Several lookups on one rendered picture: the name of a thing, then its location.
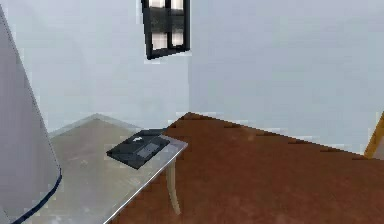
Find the black laptop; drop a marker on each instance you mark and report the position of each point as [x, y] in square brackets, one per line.
[138, 148]

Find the black framed window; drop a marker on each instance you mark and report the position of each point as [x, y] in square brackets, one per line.
[166, 28]

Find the white lamp shade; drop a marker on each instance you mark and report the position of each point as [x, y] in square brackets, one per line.
[23, 146]

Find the yellow wooden frame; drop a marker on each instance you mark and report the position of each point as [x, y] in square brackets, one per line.
[375, 140]

